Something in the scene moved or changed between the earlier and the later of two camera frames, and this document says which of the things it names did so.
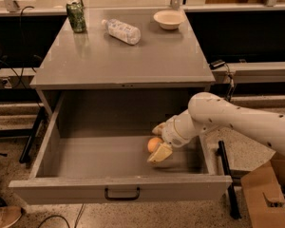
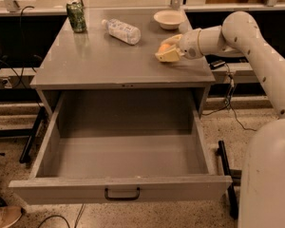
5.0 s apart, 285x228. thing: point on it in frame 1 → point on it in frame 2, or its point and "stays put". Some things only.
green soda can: x=76 y=13 stays put
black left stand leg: x=26 y=155 stays put
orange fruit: x=153 y=143 → x=163 y=47
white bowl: x=169 y=19 stays put
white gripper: x=171 y=132 → x=189 y=44
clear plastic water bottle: x=123 y=31 stays put
